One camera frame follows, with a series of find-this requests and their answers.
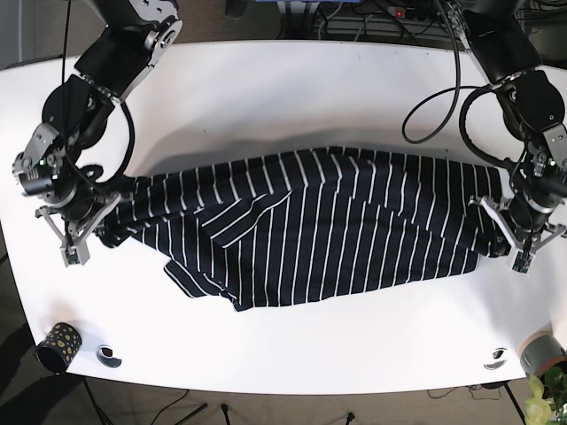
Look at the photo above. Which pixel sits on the metal table grommet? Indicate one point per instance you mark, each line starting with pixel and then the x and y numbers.
pixel 496 359
pixel 106 356

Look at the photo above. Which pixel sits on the grey plant pot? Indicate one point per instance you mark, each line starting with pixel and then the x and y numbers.
pixel 539 352

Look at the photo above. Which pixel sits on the black white striped T-shirt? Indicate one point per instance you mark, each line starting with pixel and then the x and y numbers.
pixel 303 226

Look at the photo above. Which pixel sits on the left metal table grommet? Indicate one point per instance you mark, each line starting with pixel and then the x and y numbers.
pixel 106 356

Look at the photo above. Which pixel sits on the right metal table grommet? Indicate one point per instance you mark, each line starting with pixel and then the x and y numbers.
pixel 496 359

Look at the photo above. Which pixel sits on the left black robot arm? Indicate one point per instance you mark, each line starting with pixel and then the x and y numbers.
pixel 533 112

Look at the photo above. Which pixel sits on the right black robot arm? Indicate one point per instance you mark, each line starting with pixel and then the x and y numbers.
pixel 75 115

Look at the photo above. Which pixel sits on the black floral cup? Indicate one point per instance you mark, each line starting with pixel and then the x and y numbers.
pixel 58 349

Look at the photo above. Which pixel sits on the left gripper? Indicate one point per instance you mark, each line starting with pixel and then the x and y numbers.
pixel 531 227

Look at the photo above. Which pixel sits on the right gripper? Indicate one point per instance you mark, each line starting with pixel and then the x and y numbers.
pixel 75 214

